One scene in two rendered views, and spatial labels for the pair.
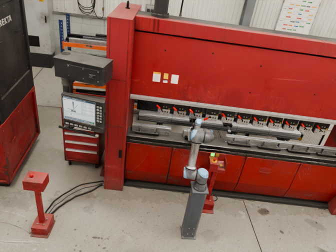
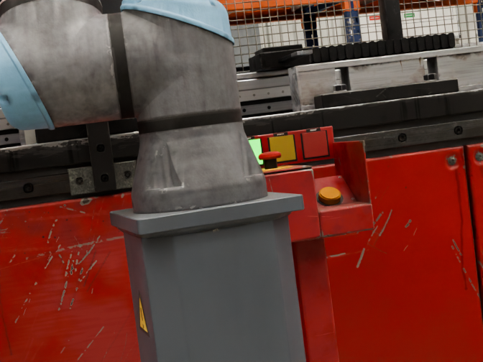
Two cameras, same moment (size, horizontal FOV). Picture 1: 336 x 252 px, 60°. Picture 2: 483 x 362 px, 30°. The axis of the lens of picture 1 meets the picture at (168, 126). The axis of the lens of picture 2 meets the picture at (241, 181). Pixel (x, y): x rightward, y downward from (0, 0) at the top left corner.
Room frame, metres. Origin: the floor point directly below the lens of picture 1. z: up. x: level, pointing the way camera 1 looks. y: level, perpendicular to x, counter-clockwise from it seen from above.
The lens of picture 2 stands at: (1.37, -0.32, 0.85)
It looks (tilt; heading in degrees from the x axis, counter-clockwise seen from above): 3 degrees down; 350
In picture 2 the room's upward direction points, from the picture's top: 7 degrees counter-clockwise
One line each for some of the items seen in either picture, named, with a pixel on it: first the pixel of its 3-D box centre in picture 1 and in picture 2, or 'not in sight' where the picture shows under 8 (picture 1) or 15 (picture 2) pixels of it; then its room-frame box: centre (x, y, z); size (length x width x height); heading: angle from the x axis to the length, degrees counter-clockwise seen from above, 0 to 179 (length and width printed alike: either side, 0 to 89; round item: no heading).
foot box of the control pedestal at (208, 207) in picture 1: (206, 203); not in sight; (2.85, -0.68, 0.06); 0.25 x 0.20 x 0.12; 3
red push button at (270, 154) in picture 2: not in sight; (270, 162); (2.87, -0.63, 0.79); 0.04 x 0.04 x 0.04
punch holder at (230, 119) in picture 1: (227, 115); not in sight; (3.21, -0.72, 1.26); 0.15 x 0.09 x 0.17; 93
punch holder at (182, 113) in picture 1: (180, 109); not in sight; (3.17, -0.12, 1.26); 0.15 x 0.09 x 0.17; 93
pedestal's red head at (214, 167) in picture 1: (217, 162); (297, 182); (2.88, -0.68, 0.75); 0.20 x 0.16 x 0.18; 93
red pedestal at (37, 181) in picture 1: (39, 203); not in sight; (2.13, 1.25, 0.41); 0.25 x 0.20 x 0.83; 3
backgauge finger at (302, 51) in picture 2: (228, 126); (287, 54); (3.37, -0.80, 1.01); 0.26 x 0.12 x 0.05; 3
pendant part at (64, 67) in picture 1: (84, 97); not in sight; (2.61, 0.89, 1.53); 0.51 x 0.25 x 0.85; 82
